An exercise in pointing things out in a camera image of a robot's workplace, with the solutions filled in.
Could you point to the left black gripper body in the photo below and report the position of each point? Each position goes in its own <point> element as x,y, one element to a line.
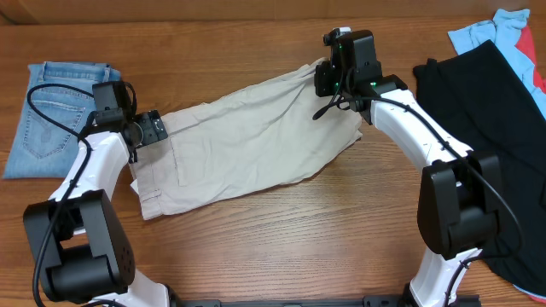
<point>152,129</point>

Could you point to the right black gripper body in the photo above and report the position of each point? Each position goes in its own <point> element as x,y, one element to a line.
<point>331,84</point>

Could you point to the beige khaki shorts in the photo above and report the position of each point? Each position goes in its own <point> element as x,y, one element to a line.
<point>252,139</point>

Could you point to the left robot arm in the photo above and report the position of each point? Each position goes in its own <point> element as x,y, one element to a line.
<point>82,254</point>

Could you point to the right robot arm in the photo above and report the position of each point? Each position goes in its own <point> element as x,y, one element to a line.
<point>458,209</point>

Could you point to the folded blue denim jeans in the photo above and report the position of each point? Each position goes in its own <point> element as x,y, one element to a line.
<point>41,149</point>

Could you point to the black garment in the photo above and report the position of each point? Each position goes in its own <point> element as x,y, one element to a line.
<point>478,99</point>

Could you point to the light blue garment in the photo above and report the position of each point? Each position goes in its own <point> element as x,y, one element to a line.
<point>504,31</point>

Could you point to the red garment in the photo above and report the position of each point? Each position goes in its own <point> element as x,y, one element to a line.
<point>526,46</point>

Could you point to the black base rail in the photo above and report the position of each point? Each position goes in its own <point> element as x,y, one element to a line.
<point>298,302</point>

